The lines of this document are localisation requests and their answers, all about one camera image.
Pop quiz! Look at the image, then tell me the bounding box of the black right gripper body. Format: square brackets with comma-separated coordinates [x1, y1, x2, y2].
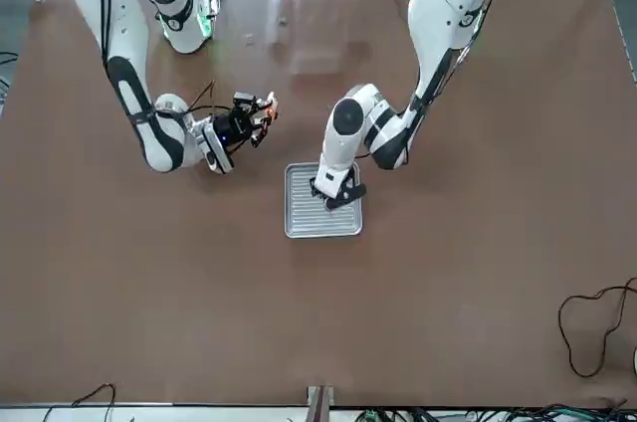
[213, 111, 253, 147]

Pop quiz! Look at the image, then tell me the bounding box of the small oil bottle red label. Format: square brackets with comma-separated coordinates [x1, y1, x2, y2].
[257, 91, 281, 125]

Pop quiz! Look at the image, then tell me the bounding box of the thin black cable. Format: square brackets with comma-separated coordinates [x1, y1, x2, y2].
[71, 381, 118, 409]

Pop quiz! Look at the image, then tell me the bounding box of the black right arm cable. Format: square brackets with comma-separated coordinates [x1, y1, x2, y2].
[94, 0, 240, 154]

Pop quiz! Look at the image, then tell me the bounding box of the silver ridged metal tray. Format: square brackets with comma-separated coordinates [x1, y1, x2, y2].
[284, 161, 363, 240]

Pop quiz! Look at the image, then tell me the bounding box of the black lamp power cable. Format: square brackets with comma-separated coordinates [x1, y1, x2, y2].
[556, 276, 637, 378]

